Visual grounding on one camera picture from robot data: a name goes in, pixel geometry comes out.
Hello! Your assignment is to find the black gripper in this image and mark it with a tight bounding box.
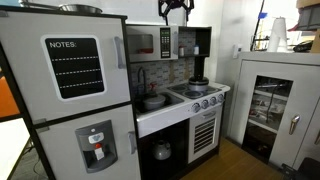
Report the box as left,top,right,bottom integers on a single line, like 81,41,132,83
158,0,194,17

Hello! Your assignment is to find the toy microwave door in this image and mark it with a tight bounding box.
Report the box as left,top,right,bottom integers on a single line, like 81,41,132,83
127,25,178,62

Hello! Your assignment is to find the red bowl in microwave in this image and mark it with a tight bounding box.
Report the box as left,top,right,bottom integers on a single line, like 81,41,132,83
137,48,153,54

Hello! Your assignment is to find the upper toy fridge door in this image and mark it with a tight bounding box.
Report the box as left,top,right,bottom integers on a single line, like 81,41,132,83
0,11,130,121

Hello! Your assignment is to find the toy fridge door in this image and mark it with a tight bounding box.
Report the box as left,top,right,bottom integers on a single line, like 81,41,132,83
39,105,140,180
0,11,130,121

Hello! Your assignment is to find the toy oven door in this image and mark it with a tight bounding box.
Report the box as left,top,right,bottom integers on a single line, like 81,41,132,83
188,106,222,163

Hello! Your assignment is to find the lower toy fridge door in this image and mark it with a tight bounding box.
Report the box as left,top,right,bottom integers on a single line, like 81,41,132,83
39,105,140,180

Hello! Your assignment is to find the red cap salt shaker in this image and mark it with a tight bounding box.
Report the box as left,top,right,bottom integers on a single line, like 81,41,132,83
179,46,184,57

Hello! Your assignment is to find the blue cap pepper shaker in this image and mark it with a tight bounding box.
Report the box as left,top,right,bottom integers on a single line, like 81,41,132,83
193,45,199,55

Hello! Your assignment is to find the wooden toy spatula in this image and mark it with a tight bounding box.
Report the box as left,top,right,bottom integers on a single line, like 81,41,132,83
184,58,190,80

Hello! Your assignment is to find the wooden toy spoon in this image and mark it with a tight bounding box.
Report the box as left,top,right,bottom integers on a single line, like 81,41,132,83
169,61,175,83

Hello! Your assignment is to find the toy sink faucet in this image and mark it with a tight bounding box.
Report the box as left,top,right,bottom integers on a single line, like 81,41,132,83
137,67,146,94

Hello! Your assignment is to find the grey pot on stove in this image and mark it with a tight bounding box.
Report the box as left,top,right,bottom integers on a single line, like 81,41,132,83
188,77,209,91

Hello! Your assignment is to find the metal pan on fridge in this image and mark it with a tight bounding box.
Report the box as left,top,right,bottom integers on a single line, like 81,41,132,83
19,0,102,14

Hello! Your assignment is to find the grey pot in sink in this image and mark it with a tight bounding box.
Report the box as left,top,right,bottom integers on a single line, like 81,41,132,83
143,95,166,110

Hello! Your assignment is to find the stove knob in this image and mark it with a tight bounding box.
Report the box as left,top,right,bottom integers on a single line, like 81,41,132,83
191,103,201,113
201,100,209,109
217,94,224,103
209,97,217,106

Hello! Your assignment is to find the toy kitchen play set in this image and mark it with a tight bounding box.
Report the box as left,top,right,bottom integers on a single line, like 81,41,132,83
0,4,232,180

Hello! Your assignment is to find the white paper roll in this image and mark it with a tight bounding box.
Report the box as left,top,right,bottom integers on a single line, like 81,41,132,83
267,17,288,52

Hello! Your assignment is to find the silver toy kettle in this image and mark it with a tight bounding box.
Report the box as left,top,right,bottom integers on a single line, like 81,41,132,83
152,140,171,160

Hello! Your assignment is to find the black chair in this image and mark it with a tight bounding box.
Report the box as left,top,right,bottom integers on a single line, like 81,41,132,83
281,157,320,180

